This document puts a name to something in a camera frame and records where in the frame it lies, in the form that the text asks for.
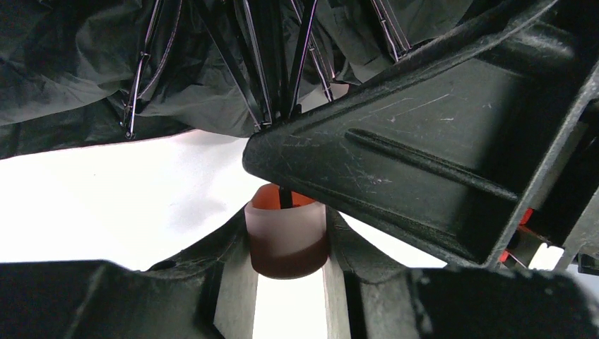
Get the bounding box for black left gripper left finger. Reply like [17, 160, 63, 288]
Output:
[1, 211, 258, 338]

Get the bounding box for pink folding umbrella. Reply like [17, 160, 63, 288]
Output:
[0, 0, 473, 280]

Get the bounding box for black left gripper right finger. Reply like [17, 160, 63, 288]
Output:
[243, 1, 598, 338]

